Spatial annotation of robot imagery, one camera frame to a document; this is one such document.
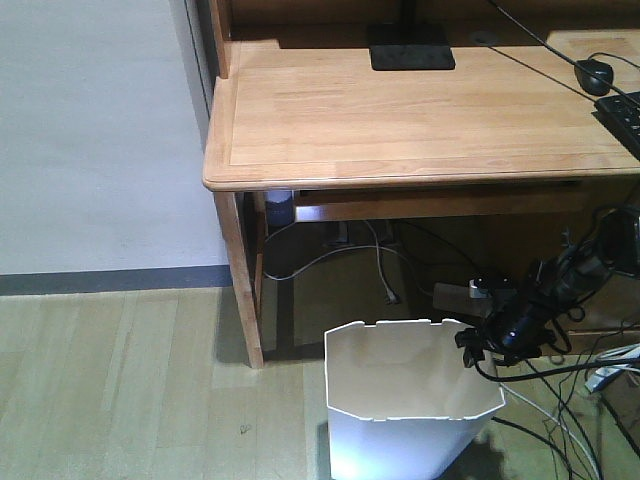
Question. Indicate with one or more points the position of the black computer mouse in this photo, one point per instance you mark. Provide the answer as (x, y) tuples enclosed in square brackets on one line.
[(594, 77)]

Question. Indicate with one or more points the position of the wooden desk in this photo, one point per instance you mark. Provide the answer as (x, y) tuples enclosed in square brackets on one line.
[(298, 107)]

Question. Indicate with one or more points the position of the black monitor stand base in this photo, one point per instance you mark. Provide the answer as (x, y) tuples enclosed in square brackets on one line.
[(408, 44)]

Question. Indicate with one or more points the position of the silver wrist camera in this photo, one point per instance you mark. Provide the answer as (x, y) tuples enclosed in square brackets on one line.
[(482, 289)]

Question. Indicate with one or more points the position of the blue cylinder under desk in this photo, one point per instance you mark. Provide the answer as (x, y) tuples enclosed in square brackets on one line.
[(279, 207)]

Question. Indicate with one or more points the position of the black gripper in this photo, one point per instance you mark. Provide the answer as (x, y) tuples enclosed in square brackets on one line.
[(516, 327)]

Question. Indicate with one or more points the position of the white trash bin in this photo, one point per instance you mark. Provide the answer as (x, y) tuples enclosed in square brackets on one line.
[(401, 404)]

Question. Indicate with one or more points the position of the black keyboard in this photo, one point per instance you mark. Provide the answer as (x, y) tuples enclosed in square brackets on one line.
[(619, 114)]

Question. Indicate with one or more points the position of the white power strip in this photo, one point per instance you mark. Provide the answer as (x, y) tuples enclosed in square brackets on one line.
[(462, 300)]

